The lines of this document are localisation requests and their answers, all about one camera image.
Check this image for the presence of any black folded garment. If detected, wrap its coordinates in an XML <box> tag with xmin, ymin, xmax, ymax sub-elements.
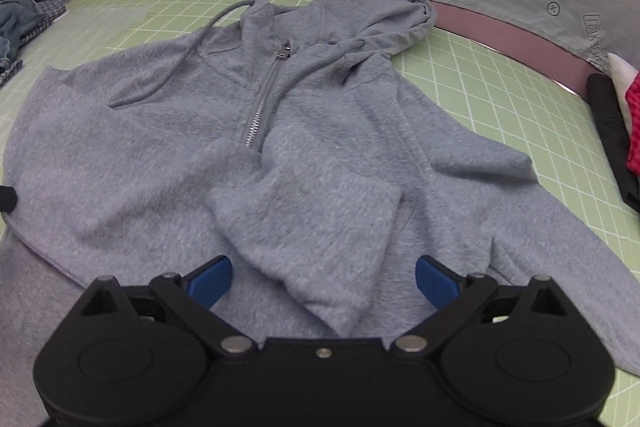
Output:
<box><xmin>586</xmin><ymin>73</ymin><xmax>640</xmax><ymax>208</ymax></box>

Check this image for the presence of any pink backboard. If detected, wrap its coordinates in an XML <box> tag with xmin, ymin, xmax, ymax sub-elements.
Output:
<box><xmin>292</xmin><ymin>0</ymin><xmax>610</xmax><ymax>94</ymax></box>

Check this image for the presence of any white folded garment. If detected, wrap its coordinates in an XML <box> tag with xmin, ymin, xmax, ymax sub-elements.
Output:
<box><xmin>607</xmin><ymin>53</ymin><xmax>640</xmax><ymax>110</ymax></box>

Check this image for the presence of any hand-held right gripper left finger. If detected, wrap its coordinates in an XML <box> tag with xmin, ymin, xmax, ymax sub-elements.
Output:
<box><xmin>77</xmin><ymin>256</ymin><xmax>258</xmax><ymax>358</ymax></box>

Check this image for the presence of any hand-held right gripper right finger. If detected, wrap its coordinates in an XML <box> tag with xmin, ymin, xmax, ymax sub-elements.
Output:
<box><xmin>390</xmin><ymin>256</ymin><xmax>574</xmax><ymax>358</ymax></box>

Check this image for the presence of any green grid mat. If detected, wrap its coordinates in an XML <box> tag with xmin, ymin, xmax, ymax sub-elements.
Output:
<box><xmin>0</xmin><ymin>0</ymin><xmax>640</xmax><ymax>427</ymax></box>

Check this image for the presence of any red checked folded garment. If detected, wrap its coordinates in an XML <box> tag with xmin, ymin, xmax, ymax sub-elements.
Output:
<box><xmin>625</xmin><ymin>72</ymin><xmax>640</xmax><ymax>178</ymax></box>

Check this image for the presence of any grey zip hoodie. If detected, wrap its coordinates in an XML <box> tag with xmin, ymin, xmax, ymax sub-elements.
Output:
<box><xmin>0</xmin><ymin>0</ymin><xmax>640</xmax><ymax>378</ymax></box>

